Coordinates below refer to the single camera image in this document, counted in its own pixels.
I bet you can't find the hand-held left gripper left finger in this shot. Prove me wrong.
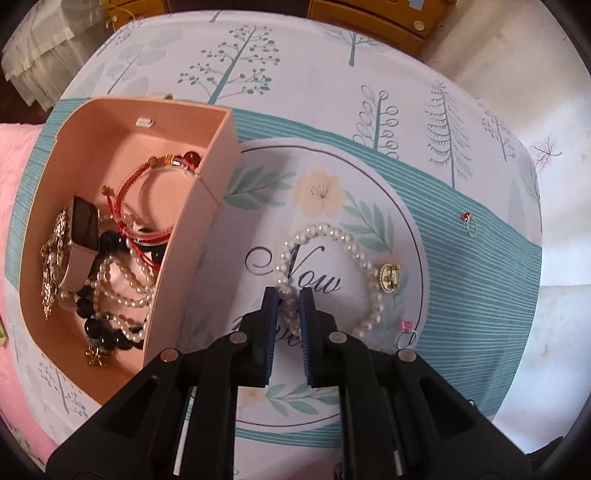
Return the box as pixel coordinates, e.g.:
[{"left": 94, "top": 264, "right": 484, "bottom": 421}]
[{"left": 46, "top": 285, "right": 280, "bottom": 480}]

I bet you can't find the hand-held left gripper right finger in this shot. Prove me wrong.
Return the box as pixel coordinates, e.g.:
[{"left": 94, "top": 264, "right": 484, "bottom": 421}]
[{"left": 299, "top": 287, "right": 542, "bottom": 480}]

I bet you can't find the pearl bracelet with gold charm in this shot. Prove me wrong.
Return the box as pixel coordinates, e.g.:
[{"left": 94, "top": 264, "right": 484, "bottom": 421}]
[{"left": 274, "top": 222, "right": 403, "bottom": 341}]

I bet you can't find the long pearl necklace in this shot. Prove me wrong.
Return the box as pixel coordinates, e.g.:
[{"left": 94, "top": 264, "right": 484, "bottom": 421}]
[{"left": 88, "top": 211, "right": 158, "bottom": 345}]

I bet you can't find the black bead bracelet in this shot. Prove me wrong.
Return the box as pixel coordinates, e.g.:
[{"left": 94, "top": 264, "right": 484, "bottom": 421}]
[{"left": 75, "top": 230, "right": 165, "bottom": 352}]

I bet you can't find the red cord bracelet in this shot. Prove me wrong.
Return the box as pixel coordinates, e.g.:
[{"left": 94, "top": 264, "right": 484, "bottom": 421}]
[{"left": 100, "top": 150, "right": 204, "bottom": 269}]

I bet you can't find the watch with pink band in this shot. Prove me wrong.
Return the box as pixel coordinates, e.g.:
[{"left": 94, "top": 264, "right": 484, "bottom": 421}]
[{"left": 57, "top": 196, "right": 100, "bottom": 308}]

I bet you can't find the pink plastic box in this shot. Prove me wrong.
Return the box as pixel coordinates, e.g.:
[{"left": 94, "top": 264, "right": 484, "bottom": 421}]
[{"left": 19, "top": 96, "right": 241, "bottom": 405}]

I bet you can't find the gold rhinestone jewelry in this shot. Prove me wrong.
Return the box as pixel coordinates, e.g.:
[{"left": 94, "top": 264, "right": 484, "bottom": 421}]
[{"left": 39, "top": 208, "right": 73, "bottom": 322}]

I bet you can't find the tree print tablecloth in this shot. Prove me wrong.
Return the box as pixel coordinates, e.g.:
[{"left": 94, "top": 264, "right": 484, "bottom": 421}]
[{"left": 4, "top": 0, "right": 544, "bottom": 462}]

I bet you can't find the pink blanket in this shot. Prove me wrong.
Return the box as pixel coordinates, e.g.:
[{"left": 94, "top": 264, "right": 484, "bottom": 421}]
[{"left": 0, "top": 122, "right": 62, "bottom": 463}]

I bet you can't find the wooden desk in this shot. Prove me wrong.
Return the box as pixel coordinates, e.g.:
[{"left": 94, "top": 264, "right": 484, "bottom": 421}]
[{"left": 103, "top": 0, "right": 459, "bottom": 59}]

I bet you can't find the white lace cover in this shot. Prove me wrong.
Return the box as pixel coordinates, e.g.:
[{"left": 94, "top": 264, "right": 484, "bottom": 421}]
[{"left": 0, "top": 0, "right": 112, "bottom": 112}]

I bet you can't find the ring with pink stone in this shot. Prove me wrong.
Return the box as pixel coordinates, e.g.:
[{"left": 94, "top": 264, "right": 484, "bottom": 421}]
[{"left": 396, "top": 320, "right": 419, "bottom": 350}]

